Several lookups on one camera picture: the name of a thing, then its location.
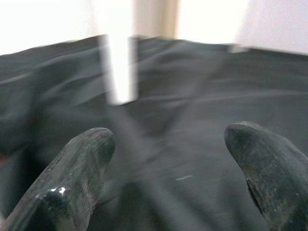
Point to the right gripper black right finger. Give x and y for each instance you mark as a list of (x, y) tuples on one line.
[(274, 175)]

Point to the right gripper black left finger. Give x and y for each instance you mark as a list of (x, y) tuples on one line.
[(69, 180)]

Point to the black table cloth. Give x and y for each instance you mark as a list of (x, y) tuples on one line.
[(192, 96)]

